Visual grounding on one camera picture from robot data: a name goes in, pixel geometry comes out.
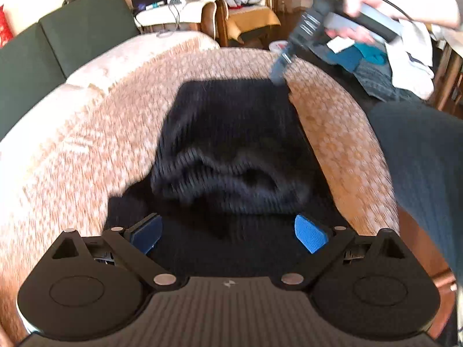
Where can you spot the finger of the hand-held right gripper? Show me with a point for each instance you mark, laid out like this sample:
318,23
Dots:
279,74

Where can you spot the person's right forearm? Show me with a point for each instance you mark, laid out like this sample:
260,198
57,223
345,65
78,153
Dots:
427,3

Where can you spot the red rabbit printed cushion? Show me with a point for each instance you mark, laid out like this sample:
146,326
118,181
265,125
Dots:
4,27

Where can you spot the teal garment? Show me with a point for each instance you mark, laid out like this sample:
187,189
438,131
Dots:
361,58

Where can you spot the wooden chair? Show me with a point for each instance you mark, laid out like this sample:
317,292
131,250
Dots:
446,65

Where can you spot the cream lace sofa cover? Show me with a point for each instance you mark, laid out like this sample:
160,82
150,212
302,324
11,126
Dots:
144,58

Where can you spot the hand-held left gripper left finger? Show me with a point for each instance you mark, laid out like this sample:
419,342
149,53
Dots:
148,234

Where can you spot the person's leg in dark trousers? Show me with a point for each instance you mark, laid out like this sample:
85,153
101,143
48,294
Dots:
427,170

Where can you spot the green sofa back cushion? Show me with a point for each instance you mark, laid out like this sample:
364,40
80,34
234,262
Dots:
25,79
86,29

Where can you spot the white plastic tub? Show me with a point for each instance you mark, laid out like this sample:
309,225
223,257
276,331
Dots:
279,46

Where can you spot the black knitted sweater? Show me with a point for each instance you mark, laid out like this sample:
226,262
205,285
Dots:
235,123

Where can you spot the green sofa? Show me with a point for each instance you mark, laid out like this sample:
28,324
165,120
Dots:
86,29

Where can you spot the cream lace table cover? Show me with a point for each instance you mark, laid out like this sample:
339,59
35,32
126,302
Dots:
159,16

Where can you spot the yellow chair cover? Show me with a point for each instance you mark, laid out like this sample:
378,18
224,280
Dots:
253,20

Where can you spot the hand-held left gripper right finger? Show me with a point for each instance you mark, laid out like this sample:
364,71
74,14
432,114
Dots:
311,234

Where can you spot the wooden armchair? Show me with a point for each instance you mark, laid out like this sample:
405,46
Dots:
222,25

